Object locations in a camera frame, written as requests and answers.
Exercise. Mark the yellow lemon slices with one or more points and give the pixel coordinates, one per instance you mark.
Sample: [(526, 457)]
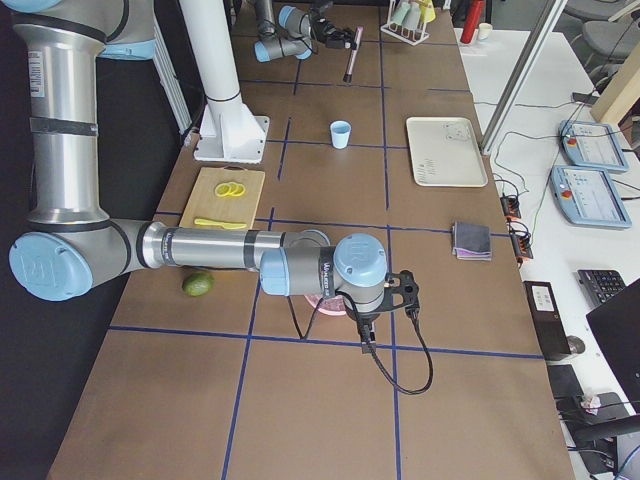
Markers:
[(229, 189)]

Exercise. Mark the pink bowl of ice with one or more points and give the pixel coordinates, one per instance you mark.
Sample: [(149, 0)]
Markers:
[(333, 306)]

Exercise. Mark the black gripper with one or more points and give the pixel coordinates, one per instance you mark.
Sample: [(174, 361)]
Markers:
[(363, 320), (328, 31)]

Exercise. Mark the bamboo cutting board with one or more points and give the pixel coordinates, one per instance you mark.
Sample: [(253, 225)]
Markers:
[(223, 199)]

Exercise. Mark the black laptop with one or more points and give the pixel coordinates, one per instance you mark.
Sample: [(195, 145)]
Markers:
[(615, 327)]

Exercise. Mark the cream bear tray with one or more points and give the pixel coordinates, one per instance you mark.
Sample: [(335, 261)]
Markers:
[(444, 152)]

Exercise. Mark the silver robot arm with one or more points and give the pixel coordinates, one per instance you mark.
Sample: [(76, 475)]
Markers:
[(294, 31), (138, 148)]

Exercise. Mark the yellow plastic knife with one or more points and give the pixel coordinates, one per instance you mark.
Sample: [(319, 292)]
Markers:
[(226, 225)]

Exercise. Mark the steel muddler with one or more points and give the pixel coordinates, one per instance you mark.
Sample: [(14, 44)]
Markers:
[(355, 45)]

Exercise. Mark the upper blue teach pendant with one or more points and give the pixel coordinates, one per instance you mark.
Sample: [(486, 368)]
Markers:
[(591, 144)]

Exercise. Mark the black box with label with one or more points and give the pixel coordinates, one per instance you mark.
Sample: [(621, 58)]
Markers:
[(546, 319)]

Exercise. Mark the white cup rack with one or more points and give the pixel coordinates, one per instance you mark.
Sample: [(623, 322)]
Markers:
[(408, 20)]

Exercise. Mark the white pillar with base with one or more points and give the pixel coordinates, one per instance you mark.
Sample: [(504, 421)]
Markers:
[(229, 132)]

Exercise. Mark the orange usb hub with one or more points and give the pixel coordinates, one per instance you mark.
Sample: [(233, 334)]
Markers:
[(521, 245), (511, 207)]

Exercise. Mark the folded grey cloth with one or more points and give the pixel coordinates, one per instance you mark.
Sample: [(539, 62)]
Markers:
[(471, 241)]

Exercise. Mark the aluminium frame post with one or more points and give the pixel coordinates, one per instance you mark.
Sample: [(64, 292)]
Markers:
[(532, 49)]

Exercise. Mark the red bottle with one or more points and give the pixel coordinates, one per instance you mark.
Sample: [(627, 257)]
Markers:
[(472, 20)]

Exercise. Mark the computer mouse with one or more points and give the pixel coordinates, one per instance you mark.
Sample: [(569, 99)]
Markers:
[(576, 345)]

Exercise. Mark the small white cup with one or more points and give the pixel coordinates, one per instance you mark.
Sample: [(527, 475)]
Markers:
[(484, 30)]

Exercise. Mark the light blue cup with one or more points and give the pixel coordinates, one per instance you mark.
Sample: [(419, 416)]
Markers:
[(340, 131)]

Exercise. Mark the black keyboard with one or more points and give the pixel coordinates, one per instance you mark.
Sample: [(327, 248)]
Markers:
[(601, 285)]

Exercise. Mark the blue teach pendant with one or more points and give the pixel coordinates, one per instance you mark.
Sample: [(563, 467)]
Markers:
[(587, 197), (591, 144)]

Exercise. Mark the lower blue teach pendant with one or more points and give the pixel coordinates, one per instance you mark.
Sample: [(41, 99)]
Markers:
[(587, 197)]

